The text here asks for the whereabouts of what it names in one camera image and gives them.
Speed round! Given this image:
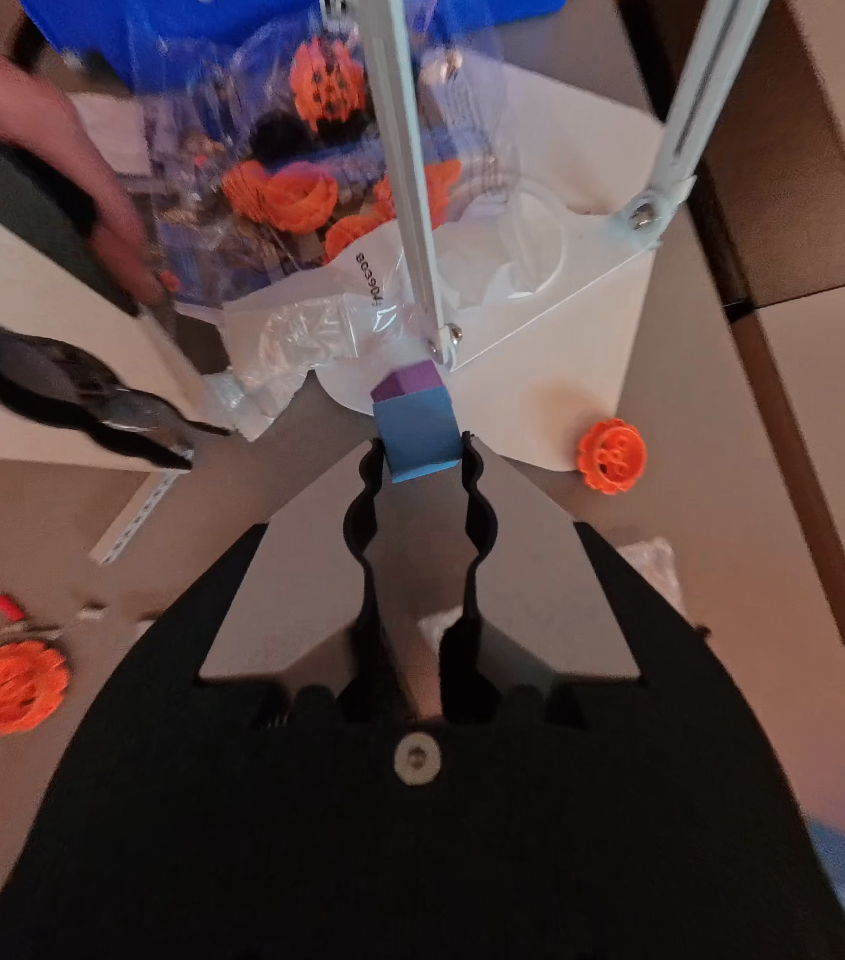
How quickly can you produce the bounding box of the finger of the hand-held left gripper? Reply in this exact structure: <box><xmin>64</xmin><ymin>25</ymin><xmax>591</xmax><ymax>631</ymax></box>
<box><xmin>0</xmin><ymin>206</ymin><xmax>233</xmax><ymax>436</ymax></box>
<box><xmin>0</xmin><ymin>352</ymin><xmax>196</xmax><ymax>474</ymax></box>

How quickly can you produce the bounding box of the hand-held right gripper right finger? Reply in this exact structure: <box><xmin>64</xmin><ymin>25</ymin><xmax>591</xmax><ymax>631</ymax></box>
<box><xmin>439</xmin><ymin>432</ymin><xmax>643</xmax><ymax>723</ymax></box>

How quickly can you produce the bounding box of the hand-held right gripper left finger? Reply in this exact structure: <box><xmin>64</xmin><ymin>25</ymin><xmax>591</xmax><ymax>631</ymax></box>
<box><xmin>197</xmin><ymin>437</ymin><xmax>410</xmax><ymax>723</ymax></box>

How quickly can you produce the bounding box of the blue wooden cube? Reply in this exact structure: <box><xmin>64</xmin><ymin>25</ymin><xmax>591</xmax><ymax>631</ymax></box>
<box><xmin>373</xmin><ymin>386</ymin><xmax>464</xmax><ymax>483</ymax></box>

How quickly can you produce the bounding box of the purple wooden cube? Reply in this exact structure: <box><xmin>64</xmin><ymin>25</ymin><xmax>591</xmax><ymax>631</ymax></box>
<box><xmin>370</xmin><ymin>360</ymin><xmax>444</xmax><ymax>404</ymax></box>

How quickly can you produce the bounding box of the person's left hand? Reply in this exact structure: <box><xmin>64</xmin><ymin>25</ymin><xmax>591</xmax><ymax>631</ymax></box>
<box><xmin>0</xmin><ymin>15</ymin><xmax>170</xmax><ymax>310</ymax></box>

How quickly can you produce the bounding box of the small orange plastic wheel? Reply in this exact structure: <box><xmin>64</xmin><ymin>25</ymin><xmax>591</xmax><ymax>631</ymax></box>
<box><xmin>576</xmin><ymin>417</ymin><xmax>649</xmax><ymax>496</ymax></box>

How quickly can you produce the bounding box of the large orange plastic gear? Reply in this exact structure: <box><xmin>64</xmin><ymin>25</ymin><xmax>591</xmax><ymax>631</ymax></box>
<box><xmin>0</xmin><ymin>639</ymin><xmax>73</xmax><ymax>736</ymax></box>

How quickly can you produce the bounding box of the clear bag of orange gears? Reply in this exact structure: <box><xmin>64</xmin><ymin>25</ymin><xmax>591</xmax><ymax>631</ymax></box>
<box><xmin>17</xmin><ymin>0</ymin><xmax>566</xmax><ymax>444</ymax></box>

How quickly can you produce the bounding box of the grey desk with cable flap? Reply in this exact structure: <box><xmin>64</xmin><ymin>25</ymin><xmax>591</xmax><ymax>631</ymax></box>
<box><xmin>617</xmin><ymin>0</ymin><xmax>845</xmax><ymax>751</ymax></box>

